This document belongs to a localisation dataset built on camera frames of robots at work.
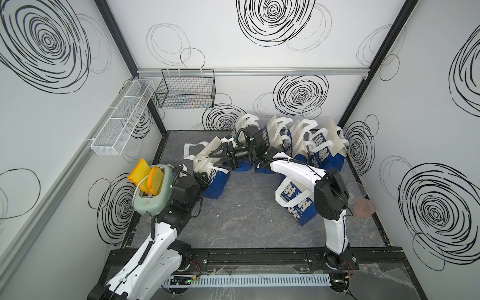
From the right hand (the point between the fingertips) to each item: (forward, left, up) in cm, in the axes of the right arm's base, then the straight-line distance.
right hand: (211, 161), depth 70 cm
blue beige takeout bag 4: (+21, -37, -4) cm, 43 cm away
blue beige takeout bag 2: (+26, -12, -3) cm, 29 cm away
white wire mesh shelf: (+12, +39, +5) cm, 41 cm away
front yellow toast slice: (-5, +23, -7) cm, 25 cm away
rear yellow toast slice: (-1, +31, -7) cm, 32 cm away
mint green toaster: (-13, +26, -14) cm, 32 cm away
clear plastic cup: (+3, -67, -28) cm, 73 cm away
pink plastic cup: (-6, -68, -28) cm, 74 cm away
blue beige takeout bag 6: (-10, -33, -10) cm, 36 cm away
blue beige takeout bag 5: (+17, -51, -10) cm, 55 cm away
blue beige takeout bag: (+3, +4, -5) cm, 8 cm away
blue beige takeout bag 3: (+16, -28, -5) cm, 32 cm away
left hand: (+1, +3, -9) cm, 10 cm away
